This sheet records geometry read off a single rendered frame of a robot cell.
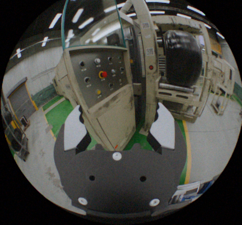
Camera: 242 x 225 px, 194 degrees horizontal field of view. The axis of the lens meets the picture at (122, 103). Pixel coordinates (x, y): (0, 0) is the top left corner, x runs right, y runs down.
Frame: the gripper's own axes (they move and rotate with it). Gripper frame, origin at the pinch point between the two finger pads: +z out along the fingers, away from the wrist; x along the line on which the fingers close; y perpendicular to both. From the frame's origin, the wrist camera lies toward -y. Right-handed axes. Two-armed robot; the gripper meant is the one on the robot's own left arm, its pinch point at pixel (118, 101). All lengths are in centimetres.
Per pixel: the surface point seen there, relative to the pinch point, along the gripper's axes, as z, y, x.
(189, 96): 28, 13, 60
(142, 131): 64, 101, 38
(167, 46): 37, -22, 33
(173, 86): 40, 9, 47
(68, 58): 19.1, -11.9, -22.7
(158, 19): 73, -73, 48
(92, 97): 28.8, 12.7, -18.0
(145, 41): 62, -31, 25
